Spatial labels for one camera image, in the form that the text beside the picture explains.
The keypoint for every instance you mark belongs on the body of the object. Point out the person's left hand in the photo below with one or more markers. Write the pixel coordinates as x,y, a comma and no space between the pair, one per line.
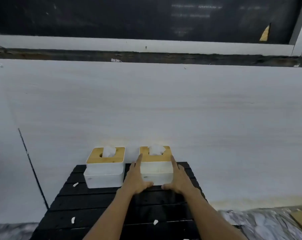
134,181

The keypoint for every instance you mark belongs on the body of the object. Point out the person's right hand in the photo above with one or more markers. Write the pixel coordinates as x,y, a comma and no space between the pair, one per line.
182,182

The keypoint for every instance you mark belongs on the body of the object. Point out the white tissue box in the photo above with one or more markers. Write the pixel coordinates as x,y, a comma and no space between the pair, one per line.
103,177
156,172

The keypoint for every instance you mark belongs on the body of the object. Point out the person's left forearm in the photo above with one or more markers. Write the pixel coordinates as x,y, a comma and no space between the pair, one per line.
110,217

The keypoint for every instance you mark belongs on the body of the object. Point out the person's right forearm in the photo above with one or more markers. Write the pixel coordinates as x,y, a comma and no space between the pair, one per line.
211,219

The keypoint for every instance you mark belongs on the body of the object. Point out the white tissue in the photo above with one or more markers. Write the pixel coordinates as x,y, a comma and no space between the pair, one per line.
108,151
156,149

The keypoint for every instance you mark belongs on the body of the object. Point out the black slatted table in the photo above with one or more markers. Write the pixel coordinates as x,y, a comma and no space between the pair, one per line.
90,204

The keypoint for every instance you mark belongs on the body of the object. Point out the scattered white paper scraps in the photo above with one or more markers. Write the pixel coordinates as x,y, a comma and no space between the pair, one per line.
72,219

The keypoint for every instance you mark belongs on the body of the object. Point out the yellow sticker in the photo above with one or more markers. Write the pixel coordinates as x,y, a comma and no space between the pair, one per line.
265,34

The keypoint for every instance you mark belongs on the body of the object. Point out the dark window with white frame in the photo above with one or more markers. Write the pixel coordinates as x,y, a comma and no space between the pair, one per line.
115,17

